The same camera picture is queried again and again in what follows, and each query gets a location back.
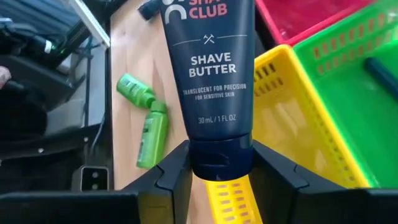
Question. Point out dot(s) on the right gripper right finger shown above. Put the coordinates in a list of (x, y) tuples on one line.
[(326, 208)]

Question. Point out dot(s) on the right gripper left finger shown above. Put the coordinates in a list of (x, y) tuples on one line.
[(93, 208)]

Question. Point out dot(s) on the green travel bottle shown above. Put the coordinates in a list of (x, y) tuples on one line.
[(152, 133), (135, 90)]

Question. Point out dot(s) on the yellow plastic basket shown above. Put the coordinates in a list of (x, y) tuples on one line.
[(280, 124)]

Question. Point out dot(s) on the green plastic basket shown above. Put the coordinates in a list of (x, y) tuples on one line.
[(348, 109)]

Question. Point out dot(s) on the person's hand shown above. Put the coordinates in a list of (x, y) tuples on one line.
[(3, 77)]

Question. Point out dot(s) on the red plastic basket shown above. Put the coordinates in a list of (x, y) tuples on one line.
[(304, 18)]

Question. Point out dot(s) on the small grey camera box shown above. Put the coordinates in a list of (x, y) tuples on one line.
[(90, 179)]

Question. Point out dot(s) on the silver aluminium bracket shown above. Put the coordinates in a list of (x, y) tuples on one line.
[(90, 23)]

